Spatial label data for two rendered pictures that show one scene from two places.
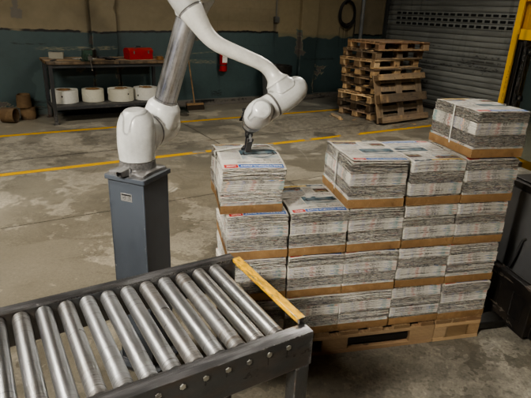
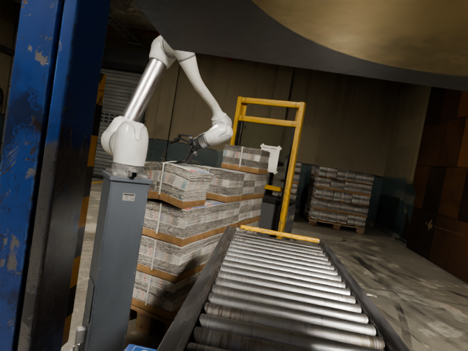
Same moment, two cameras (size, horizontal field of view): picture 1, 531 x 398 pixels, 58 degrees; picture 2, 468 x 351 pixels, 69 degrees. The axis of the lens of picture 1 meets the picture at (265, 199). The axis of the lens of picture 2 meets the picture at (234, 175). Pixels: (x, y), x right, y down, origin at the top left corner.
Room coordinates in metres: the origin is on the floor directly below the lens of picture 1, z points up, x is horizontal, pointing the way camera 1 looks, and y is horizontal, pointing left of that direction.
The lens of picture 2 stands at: (0.56, 1.62, 1.18)
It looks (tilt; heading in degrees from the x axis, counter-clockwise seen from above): 3 degrees down; 307
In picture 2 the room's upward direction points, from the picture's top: 9 degrees clockwise
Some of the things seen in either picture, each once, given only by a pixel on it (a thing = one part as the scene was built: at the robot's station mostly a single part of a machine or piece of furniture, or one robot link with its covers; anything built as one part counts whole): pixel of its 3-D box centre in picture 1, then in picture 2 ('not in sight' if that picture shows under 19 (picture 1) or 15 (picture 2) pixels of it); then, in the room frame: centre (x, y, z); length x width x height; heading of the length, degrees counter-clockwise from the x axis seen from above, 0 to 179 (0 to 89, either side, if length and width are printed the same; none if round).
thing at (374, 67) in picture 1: (381, 77); not in sight; (8.85, -1.99, 0.65); 1.33 x 0.94 x 1.30; 126
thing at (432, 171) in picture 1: (416, 170); (230, 183); (2.35, -0.77, 0.95); 0.38 x 0.29 x 0.23; 15
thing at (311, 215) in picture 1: (329, 268); (197, 250); (2.25, -0.35, 0.42); 1.17 x 0.39 x 0.83; 104
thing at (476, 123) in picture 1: (457, 221); (237, 213); (2.42, -1.06, 0.65); 0.39 x 0.30 x 1.29; 14
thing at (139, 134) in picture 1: (137, 133); (131, 142); (2.01, 0.56, 1.17); 0.18 x 0.16 x 0.22; 165
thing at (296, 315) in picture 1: (265, 287); (279, 233); (1.40, -0.02, 0.81); 0.43 x 0.03 x 0.02; 32
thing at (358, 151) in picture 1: (366, 149); (217, 168); (2.28, -0.48, 1.06); 0.37 x 0.29 x 0.01; 12
